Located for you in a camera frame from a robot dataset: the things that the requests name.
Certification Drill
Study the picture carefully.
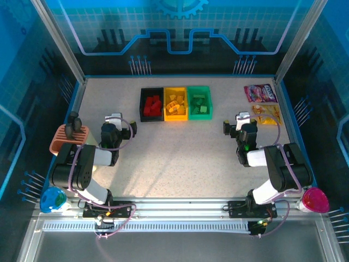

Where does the black plastic bin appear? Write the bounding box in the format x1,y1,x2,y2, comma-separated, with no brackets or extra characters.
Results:
139,87,165,123

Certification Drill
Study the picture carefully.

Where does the green plastic bin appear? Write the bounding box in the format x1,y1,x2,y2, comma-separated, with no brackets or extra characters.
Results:
186,85,214,121

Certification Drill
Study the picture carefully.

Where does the yellow snack bag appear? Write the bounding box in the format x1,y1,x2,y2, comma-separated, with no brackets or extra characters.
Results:
250,104,283,126

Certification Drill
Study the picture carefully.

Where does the yellow plastic bin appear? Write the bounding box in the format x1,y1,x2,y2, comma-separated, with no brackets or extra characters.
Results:
163,86,189,122

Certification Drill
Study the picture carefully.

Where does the purple candy bag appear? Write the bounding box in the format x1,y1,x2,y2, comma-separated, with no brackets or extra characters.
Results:
243,84,279,104

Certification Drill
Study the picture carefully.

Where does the pink cream knife block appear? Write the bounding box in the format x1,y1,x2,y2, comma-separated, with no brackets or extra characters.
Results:
49,124,98,157

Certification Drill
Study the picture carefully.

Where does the blue lidded cup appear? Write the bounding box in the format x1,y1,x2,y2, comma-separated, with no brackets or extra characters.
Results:
40,187,68,213

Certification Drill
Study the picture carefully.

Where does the black controller box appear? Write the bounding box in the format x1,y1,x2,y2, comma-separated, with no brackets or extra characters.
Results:
249,219,270,237
94,218,115,233

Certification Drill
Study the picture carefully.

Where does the pink lidded cup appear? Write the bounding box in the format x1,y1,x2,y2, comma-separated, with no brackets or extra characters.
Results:
297,187,330,213

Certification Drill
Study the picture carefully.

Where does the grey metal front panel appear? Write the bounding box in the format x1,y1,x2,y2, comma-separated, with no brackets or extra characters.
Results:
16,218,344,262

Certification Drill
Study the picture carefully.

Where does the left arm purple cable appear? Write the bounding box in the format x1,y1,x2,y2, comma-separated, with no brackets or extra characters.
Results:
67,116,136,240

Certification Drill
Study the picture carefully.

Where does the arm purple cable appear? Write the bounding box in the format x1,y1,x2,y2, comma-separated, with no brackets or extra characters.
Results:
246,114,303,239
67,116,136,240

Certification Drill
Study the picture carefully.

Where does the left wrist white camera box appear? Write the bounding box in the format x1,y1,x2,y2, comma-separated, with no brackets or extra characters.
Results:
105,112,123,128

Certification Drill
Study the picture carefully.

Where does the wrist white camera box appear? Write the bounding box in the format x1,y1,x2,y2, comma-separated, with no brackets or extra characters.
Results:
236,111,251,129
105,112,123,128

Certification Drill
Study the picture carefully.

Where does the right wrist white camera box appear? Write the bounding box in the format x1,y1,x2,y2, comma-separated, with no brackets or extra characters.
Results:
236,111,251,129

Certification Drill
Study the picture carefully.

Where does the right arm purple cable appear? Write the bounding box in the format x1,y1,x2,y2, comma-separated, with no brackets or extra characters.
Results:
246,114,303,239

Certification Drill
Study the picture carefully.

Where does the aluminium side rail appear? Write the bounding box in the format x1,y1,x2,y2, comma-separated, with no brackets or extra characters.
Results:
274,81,317,189
45,79,88,192

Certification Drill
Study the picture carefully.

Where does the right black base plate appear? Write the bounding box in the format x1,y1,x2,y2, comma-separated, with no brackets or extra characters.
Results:
227,200,278,219

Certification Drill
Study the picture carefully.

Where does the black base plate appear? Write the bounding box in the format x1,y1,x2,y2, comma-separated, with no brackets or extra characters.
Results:
227,200,278,219
82,200,136,219

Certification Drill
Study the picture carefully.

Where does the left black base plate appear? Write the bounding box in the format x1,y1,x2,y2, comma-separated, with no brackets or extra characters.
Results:
82,200,136,219

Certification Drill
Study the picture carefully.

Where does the aluminium front rail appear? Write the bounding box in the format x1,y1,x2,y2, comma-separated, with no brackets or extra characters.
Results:
32,198,328,222

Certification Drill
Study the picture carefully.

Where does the slotted grey cable duct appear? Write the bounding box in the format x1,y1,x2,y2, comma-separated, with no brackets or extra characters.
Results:
42,221,251,233

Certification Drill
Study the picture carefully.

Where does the aluminium frame post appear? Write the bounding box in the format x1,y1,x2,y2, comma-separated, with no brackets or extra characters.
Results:
29,0,88,85
274,0,330,85

